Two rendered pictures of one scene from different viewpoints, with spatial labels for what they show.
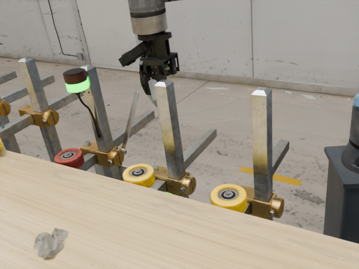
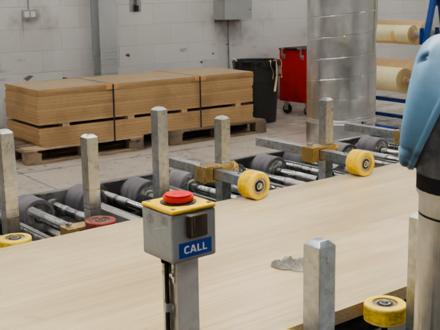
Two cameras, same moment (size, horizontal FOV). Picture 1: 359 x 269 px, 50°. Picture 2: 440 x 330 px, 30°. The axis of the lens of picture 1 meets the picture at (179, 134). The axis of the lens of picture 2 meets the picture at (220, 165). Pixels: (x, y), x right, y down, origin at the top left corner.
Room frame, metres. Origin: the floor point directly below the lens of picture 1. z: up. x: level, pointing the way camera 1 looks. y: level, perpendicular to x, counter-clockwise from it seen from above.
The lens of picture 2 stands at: (0.97, -1.37, 1.49)
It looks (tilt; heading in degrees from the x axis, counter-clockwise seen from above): 12 degrees down; 108
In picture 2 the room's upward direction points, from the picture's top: 1 degrees counter-clockwise
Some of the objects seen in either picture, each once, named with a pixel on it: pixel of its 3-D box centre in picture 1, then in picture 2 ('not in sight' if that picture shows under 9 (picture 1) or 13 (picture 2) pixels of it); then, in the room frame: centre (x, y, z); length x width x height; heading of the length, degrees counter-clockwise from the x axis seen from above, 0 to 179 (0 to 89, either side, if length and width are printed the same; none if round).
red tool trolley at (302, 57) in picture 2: not in sight; (311, 79); (-0.98, 8.54, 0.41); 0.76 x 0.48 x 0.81; 60
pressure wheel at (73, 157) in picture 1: (72, 169); not in sight; (0.96, 0.32, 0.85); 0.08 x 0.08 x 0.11
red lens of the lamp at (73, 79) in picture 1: (75, 76); not in sight; (0.99, 0.26, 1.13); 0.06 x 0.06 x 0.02
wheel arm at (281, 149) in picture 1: (260, 182); not in sight; (0.85, -0.20, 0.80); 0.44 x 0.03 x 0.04; 146
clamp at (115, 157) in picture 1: (101, 155); not in sight; (1.04, 0.25, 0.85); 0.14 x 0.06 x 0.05; 56
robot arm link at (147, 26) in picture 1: (150, 23); not in sight; (1.00, 0.04, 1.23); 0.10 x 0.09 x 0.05; 146
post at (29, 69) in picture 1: (47, 127); not in sight; (1.17, 0.44, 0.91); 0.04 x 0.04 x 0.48; 56
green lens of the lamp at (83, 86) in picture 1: (77, 84); not in sight; (0.99, 0.26, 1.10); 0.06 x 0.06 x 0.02
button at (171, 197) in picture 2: not in sight; (178, 200); (0.61, -0.40, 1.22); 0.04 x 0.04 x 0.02
